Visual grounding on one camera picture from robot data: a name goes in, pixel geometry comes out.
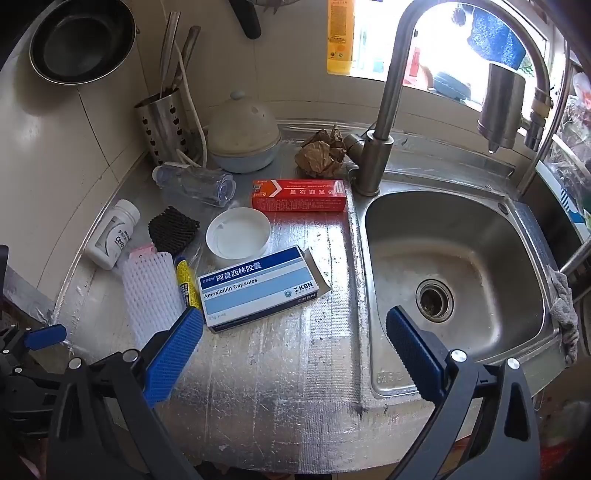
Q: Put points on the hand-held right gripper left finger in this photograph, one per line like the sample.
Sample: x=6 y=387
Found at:
x=173 y=353

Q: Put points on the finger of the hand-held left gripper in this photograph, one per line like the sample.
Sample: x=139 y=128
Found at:
x=44 y=336
x=3 y=267

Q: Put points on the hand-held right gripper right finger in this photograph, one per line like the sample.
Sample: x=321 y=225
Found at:
x=413 y=353

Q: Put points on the blue white medicine box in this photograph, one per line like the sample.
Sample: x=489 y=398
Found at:
x=258 y=288

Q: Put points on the black foam net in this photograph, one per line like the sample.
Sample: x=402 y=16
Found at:
x=173 y=228

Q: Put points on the red cardboard box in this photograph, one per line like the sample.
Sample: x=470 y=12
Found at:
x=300 y=196

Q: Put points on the sink drain strainer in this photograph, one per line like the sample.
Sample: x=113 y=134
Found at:
x=434 y=299

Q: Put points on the white foam net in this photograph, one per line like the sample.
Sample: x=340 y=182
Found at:
x=147 y=290

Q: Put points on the yellow tube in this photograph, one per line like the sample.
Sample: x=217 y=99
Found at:
x=185 y=281

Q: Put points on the pink foam piece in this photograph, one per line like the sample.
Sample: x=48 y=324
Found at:
x=142 y=252

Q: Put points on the white pill bottle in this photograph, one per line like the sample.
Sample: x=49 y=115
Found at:
x=113 y=235

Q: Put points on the stainless steel sink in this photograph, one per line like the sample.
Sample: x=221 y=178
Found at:
x=485 y=249

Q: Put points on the white round plastic lid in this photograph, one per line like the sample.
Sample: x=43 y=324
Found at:
x=238 y=233

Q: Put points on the grey rag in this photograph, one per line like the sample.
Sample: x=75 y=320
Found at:
x=565 y=314

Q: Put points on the clear plastic bottle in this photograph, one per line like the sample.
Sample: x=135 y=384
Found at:
x=194 y=182

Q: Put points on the red plastic bag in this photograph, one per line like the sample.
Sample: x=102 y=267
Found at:
x=565 y=438

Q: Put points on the pale blue pot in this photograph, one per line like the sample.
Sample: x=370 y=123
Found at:
x=244 y=161

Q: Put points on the perforated steel utensil holder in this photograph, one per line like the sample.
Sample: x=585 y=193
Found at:
x=166 y=129

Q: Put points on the crumpled brown paper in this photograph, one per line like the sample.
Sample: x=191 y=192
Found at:
x=321 y=154

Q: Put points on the black metal pan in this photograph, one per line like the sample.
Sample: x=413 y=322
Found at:
x=83 y=46

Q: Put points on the steel faucet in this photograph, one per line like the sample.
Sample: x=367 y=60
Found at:
x=383 y=115

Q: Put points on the beige pot lid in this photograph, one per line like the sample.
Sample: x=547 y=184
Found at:
x=244 y=122

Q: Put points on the steel faucet water filter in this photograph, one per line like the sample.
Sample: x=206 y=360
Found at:
x=503 y=110

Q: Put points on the yellow orange bottle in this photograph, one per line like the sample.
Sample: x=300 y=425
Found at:
x=340 y=37

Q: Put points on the blue cloth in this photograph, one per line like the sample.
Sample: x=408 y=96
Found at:
x=496 y=37

